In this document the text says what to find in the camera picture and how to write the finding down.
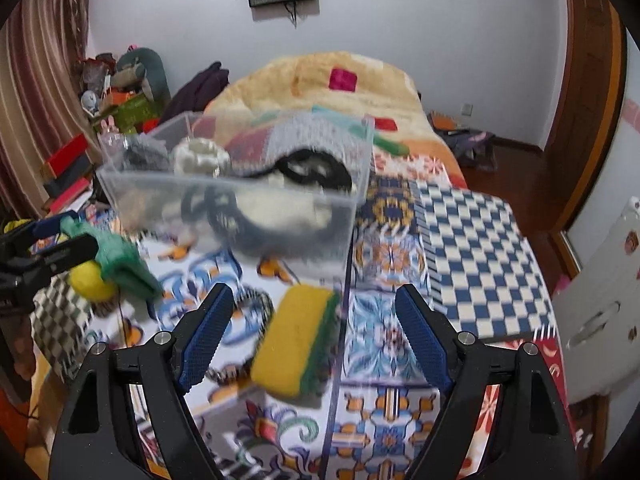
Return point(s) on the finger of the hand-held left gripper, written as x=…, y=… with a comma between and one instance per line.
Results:
x=65, y=255
x=47, y=226

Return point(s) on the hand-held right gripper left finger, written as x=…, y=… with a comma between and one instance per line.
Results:
x=205, y=340

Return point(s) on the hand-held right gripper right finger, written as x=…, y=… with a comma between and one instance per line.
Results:
x=425, y=340

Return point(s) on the green cloth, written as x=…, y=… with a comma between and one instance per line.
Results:
x=122, y=260

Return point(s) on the yellow and green sponge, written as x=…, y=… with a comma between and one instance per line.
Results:
x=295, y=345

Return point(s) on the clear plastic storage box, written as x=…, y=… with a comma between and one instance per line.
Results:
x=225, y=220

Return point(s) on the yellow ball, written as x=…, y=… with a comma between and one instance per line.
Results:
x=90, y=282

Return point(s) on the black and white checkered cloth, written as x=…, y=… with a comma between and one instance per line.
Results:
x=57, y=320

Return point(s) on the red box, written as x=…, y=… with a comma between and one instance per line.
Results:
x=67, y=152

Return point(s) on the printed patchwork blanket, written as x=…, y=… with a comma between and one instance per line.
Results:
x=470, y=260

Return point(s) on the dark grey cloth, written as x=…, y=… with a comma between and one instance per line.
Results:
x=142, y=155

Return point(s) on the striped curtain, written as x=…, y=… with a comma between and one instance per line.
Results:
x=35, y=100

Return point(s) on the green box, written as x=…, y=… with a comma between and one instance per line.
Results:
x=135, y=112

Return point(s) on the white fluffy cloth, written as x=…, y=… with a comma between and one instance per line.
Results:
x=200, y=157

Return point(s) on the green plush toy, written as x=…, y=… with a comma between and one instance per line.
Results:
x=150, y=67

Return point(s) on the dark bag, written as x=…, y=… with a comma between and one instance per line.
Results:
x=472, y=150

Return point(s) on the purple garment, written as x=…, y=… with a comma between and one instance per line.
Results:
x=197, y=92

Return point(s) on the grey knitted cloth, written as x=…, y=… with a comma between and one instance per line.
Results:
x=310, y=132

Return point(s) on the yellow fluffy blanket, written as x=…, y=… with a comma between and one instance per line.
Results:
x=300, y=75

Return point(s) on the wall socket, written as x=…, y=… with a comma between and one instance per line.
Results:
x=467, y=109

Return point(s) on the wooden door frame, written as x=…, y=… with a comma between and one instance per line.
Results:
x=585, y=100

